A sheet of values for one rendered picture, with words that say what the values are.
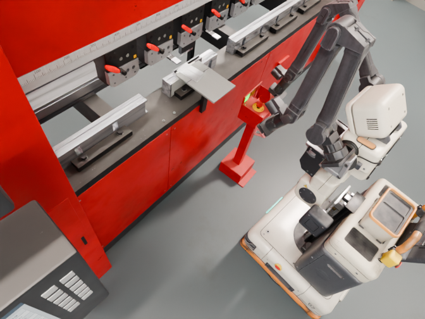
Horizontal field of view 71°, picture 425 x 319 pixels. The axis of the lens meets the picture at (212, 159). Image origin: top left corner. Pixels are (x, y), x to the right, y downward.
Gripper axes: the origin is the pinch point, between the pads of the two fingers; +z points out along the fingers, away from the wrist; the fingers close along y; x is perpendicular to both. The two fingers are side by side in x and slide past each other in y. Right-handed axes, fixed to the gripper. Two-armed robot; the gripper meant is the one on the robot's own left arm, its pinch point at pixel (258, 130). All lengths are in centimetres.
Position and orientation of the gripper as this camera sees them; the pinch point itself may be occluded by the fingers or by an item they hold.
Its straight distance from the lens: 145.8
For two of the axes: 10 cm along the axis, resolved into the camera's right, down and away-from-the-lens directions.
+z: -4.4, 1.9, 8.7
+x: 5.5, 8.3, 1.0
